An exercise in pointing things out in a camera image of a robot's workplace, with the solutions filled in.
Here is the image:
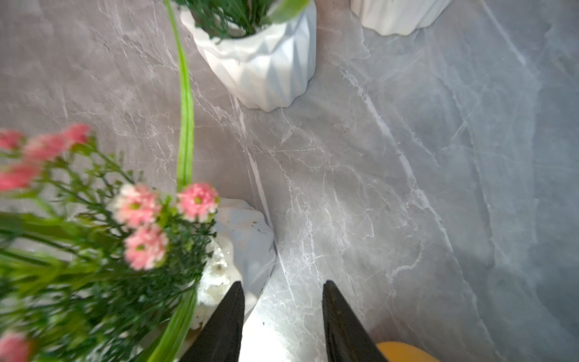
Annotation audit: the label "yellow plastic storage tray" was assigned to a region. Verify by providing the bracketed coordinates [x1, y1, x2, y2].
[376, 342, 440, 362]

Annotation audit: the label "potted plant pink flowers back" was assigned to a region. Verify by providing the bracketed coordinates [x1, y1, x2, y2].
[176, 1, 317, 113]

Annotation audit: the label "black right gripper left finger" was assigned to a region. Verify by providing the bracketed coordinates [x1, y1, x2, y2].
[180, 281, 245, 362]

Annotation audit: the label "potted plant orange flowers corner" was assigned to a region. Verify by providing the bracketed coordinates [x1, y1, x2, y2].
[350, 0, 452, 36]

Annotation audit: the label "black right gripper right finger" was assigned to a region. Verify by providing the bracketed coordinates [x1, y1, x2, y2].
[322, 280, 388, 362]

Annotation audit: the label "potted plant pink flowers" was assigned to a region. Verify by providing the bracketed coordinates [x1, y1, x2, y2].
[176, 1, 317, 113]
[0, 0, 277, 362]

